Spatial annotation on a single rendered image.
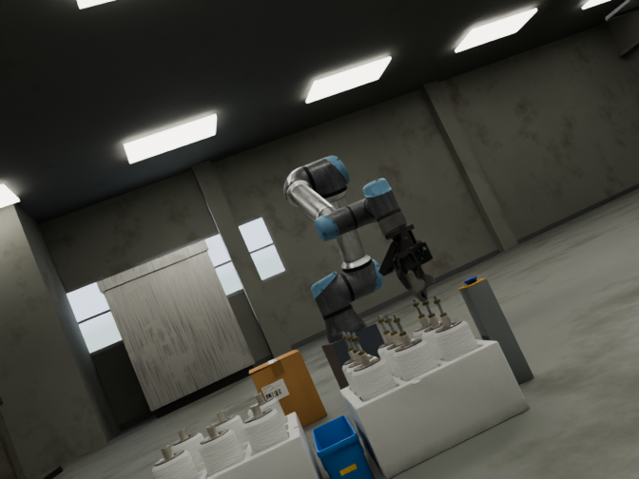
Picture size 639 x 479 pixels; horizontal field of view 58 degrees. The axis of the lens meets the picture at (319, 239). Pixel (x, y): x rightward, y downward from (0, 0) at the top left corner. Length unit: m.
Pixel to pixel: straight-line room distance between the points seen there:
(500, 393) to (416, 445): 0.24
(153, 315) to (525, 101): 7.80
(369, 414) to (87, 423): 6.52
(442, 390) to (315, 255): 7.97
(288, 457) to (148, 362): 6.35
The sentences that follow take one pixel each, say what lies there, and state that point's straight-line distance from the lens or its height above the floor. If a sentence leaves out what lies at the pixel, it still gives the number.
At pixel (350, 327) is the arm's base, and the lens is 2.09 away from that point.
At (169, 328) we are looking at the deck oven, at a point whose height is 0.98.
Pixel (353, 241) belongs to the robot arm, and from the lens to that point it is 2.10.
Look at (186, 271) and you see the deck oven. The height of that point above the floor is 1.58.
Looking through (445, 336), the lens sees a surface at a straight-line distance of 1.51.
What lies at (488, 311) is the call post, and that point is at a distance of 1.75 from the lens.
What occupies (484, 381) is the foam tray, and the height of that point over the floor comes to 0.11.
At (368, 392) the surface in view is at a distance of 1.47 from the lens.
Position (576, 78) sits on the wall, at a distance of 12.66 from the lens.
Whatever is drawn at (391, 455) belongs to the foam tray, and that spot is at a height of 0.05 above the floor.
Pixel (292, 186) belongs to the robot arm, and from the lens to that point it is 1.96.
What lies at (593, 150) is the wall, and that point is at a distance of 12.22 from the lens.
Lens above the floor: 0.44
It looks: 6 degrees up
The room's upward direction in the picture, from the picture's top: 24 degrees counter-clockwise
